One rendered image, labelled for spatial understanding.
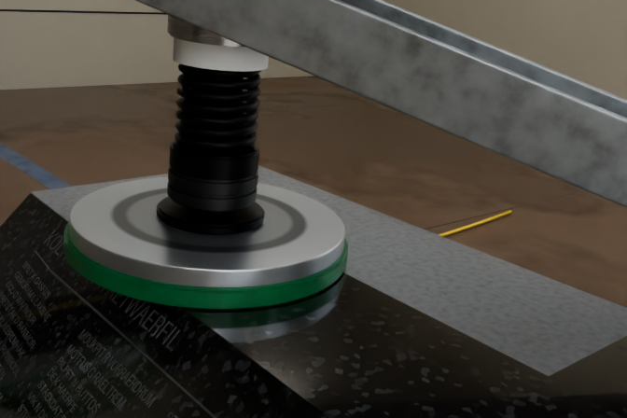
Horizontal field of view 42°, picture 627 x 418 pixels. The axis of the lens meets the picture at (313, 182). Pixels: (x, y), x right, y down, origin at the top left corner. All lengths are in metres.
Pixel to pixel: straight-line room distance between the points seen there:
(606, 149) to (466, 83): 0.09
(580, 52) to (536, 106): 5.53
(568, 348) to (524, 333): 0.03
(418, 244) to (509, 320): 0.14
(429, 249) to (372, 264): 0.07
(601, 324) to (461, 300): 0.10
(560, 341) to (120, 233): 0.31
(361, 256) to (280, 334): 0.16
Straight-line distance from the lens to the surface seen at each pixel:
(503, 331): 0.58
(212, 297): 0.55
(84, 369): 0.59
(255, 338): 0.52
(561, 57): 6.13
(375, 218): 0.76
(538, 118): 0.52
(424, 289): 0.62
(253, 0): 0.54
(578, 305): 0.65
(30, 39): 5.52
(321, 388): 0.47
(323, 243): 0.60
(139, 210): 0.65
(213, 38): 0.57
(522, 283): 0.66
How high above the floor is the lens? 1.09
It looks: 17 degrees down
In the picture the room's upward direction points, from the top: 6 degrees clockwise
